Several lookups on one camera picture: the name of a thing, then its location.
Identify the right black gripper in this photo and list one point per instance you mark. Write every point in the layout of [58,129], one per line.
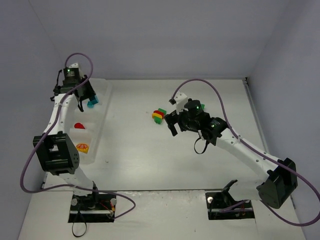
[173,120]

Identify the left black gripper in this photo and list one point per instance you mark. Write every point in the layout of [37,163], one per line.
[86,90]

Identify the teal oval lego brick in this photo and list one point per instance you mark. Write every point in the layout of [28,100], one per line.
[92,101]

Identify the green curved lego bottom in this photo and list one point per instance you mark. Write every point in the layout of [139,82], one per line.
[157,120]

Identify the green curved lego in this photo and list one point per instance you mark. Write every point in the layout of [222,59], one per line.
[162,111]
[157,120]

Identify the red curved lego brick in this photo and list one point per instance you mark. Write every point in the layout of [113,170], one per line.
[159,112]

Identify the yellow curved lego brick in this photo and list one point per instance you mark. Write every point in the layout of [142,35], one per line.
[154,114]

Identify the red oval lego brick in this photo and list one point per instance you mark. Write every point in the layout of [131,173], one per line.
[79,125]

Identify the yellow round patterned lego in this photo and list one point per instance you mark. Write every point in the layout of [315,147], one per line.
[82,147]

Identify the green curved lego top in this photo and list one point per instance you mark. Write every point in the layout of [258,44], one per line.
[162,111]

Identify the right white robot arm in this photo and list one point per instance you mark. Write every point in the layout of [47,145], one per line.
[276,179]

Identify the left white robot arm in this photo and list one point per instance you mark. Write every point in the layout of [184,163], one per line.
[56,152]

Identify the clear plastic compartment tray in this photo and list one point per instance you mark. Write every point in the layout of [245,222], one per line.
[93,119]

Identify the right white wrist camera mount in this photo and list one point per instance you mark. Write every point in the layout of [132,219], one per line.
[179,100]

